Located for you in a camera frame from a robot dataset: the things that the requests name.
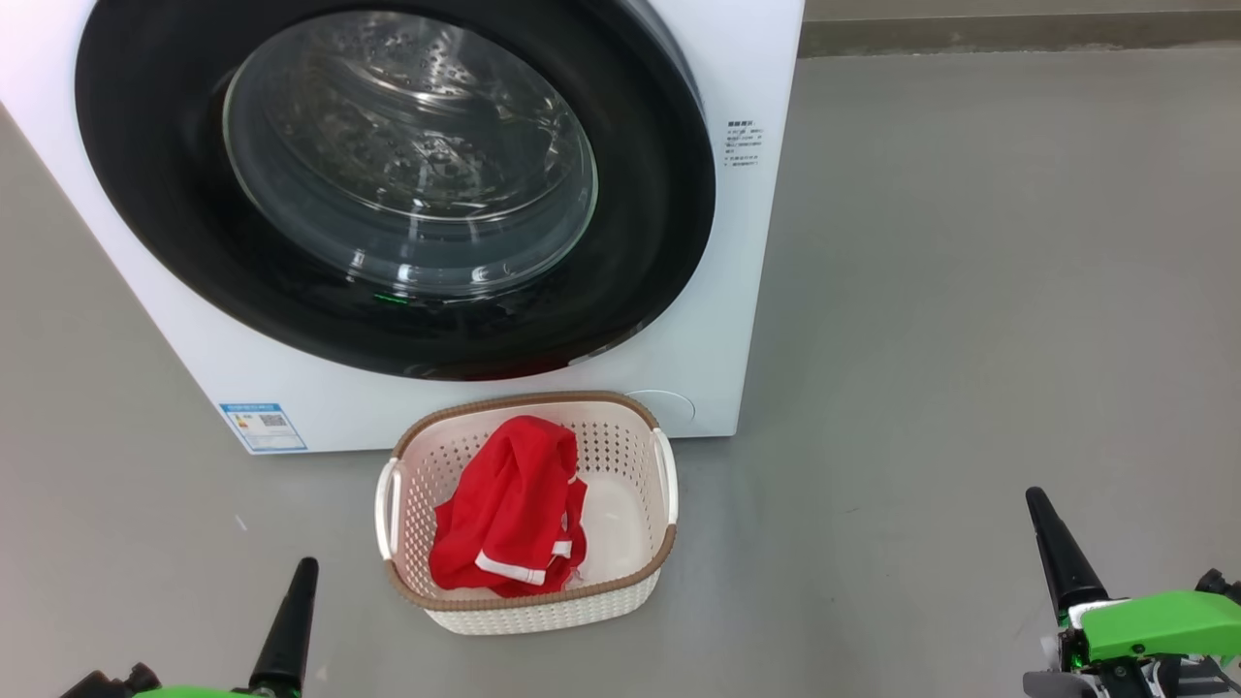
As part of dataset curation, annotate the red garment with white stripe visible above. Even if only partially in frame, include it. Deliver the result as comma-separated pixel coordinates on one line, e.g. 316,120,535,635
429,415,589,599

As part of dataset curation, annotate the round white filter cover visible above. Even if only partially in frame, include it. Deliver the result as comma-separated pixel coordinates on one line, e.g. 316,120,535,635
623,389,697,429

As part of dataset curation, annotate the cream perforated laundry basket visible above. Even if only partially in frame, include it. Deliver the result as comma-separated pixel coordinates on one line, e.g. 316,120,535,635
375,391,679,636

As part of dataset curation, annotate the blue energy label sticker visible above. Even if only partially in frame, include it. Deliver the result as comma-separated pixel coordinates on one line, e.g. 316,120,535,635
219,401,309,455

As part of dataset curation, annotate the white front-load washing machine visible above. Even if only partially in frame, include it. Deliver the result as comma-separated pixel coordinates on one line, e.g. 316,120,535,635
0,0,807,456

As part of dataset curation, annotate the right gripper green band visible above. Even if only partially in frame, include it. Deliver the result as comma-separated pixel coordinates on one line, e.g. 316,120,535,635
1023,487,1241,698

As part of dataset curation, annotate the black round glass washer door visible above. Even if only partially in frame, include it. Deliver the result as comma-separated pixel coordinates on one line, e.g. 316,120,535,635
75,0,717,382

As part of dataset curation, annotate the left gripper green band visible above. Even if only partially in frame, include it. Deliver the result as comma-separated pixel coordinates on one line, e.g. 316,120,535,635
131,557,319,698

